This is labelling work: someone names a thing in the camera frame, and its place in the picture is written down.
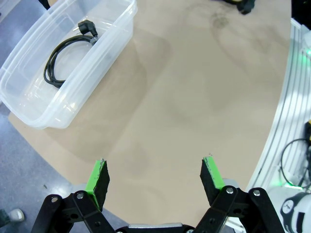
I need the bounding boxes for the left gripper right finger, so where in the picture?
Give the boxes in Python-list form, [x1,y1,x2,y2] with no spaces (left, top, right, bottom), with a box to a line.
[194,156,287,233]

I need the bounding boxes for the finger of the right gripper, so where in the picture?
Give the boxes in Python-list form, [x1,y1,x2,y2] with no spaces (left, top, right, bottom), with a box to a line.
[234,0,256,15]

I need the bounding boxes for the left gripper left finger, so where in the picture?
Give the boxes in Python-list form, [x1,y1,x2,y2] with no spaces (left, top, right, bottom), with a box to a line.
[30,159,115,233]

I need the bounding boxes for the thick black power cord coil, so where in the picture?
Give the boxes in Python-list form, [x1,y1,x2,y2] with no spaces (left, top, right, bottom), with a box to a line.
[43,20,99,87]

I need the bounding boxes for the grey white shoe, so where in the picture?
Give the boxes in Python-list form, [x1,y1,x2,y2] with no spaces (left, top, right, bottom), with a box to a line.
[8,208,25,223]

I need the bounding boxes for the clear plastic storage container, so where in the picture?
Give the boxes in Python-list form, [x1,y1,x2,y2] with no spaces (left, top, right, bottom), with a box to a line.
[0,0,138,130]

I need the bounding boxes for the black floor cable bundle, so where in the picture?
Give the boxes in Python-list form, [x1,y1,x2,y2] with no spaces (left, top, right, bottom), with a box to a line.
[277,137,311,189]

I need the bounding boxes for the white aluminium base frame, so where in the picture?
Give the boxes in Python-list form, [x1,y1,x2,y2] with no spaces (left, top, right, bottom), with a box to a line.
[245,18,311,233]

